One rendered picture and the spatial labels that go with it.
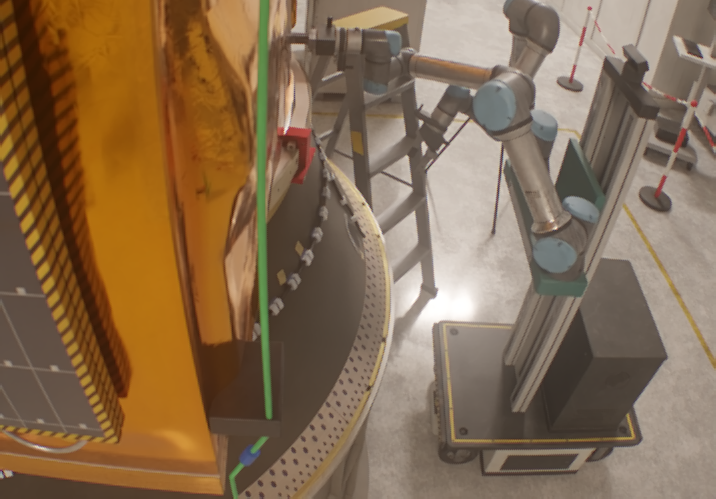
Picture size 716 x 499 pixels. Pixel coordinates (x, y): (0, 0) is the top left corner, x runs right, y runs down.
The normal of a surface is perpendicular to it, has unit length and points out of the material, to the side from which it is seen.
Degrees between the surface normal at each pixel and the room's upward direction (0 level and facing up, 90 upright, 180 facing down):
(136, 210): 91
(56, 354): 90
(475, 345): 0
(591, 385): 90
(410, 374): 0
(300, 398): 62
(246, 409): 0
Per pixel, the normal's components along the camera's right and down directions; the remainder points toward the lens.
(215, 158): 0.65, 0.47
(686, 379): 0.09, -0.76
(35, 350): 0.06, 0.65
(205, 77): 0.84, 0.32
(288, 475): 0.63, -0.26
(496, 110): -0.65, 0.36
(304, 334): 0.86, -0.08
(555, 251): -0.53, 0.59
